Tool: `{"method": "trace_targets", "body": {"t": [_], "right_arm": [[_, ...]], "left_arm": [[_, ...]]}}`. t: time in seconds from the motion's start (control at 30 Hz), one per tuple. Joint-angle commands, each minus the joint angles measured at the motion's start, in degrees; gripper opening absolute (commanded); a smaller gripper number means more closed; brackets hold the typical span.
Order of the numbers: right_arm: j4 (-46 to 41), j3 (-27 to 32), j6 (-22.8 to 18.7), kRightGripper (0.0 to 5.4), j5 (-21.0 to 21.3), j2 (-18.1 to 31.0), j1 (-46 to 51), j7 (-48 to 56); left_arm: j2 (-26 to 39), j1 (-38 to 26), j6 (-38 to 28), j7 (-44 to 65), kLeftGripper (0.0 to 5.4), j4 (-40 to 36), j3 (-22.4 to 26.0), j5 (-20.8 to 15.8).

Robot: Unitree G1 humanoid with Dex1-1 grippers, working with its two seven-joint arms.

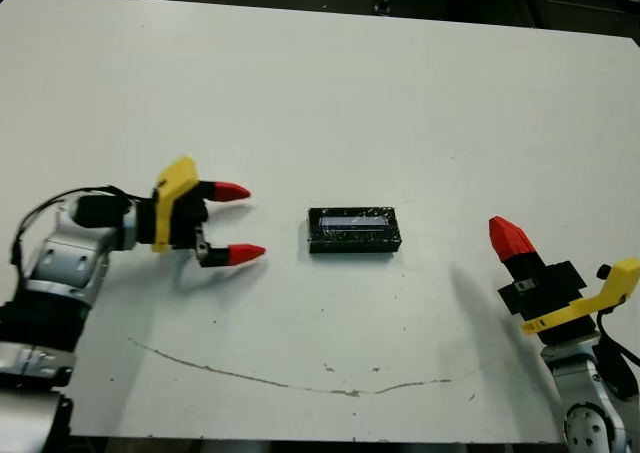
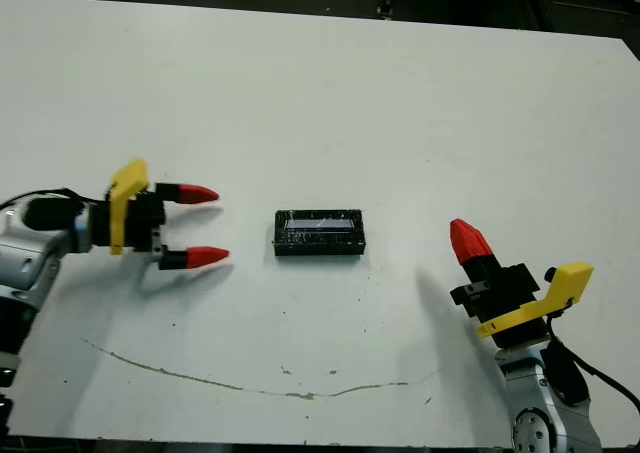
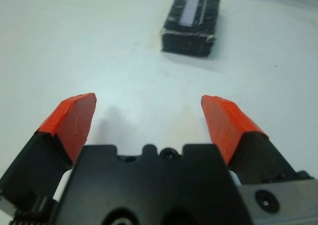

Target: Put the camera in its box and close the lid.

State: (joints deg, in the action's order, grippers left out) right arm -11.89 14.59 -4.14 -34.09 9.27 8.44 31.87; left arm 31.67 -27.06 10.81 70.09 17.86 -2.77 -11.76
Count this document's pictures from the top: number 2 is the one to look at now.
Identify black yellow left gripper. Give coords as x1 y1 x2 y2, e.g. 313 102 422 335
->
89 158 232 272

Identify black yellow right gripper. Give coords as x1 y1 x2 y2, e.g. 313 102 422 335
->
449 218 595 350

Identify black glossy box lid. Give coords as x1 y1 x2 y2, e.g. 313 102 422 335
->
273 207 369 258

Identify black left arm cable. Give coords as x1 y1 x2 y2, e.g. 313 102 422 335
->
0 186 109 210

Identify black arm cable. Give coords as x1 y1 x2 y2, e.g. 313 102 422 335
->
547 312 640 414
0 186 109 210

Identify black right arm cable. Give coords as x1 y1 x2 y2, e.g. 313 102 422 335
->
547 312 640 414

